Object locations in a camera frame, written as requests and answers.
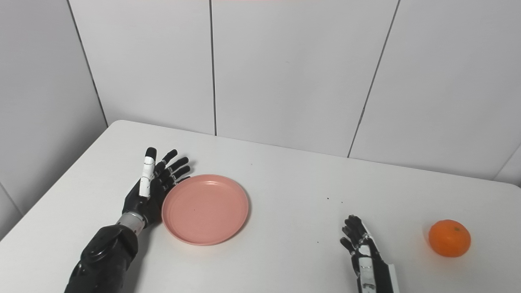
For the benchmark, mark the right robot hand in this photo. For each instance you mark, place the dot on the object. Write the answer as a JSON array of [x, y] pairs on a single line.
[[368, 260]]

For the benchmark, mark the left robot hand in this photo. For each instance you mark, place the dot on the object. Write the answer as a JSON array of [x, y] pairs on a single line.
[[152, 187]]

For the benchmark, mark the pink plate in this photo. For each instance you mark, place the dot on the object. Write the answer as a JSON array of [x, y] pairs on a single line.
[[205, 209]]

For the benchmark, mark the orange fruit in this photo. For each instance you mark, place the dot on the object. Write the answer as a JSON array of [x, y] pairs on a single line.
[[449, 238]]

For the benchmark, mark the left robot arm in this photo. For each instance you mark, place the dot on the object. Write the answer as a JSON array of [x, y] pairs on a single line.
[[110, 256]]

